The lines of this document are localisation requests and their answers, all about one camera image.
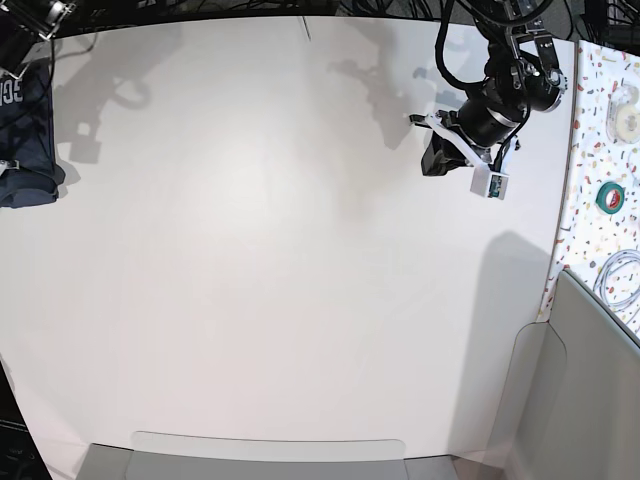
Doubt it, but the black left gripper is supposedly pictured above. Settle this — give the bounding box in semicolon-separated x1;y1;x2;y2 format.
421;95;525;176

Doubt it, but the navy blue t-shirt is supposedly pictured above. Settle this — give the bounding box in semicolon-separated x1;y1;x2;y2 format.
1;60;66;209

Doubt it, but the clear tape dispenser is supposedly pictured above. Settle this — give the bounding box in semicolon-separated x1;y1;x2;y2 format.
606;82;639;145

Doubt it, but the grey plastic bin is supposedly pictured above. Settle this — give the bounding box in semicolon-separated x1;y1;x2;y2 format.
485;270;639;479
77;431;458;479

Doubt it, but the grey plastic bin right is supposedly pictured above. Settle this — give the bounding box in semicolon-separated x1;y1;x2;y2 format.
485;270;639;479

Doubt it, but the grey plastic bin front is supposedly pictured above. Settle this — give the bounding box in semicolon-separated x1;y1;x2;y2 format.
77;431;458;479

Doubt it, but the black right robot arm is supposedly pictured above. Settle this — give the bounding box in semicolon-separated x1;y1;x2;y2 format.
1;0;77;79

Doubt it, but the white coiled cable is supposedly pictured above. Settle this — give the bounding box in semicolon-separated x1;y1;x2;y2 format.
593;249;640;324

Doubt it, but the terrazzo patterned side table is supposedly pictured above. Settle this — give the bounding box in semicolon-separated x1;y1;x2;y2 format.
538;41;639;334

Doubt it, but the green tape roll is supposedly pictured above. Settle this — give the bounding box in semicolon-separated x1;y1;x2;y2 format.
595;182;625;215

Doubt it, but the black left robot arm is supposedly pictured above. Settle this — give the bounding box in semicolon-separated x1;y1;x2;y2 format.
411;1;568;176

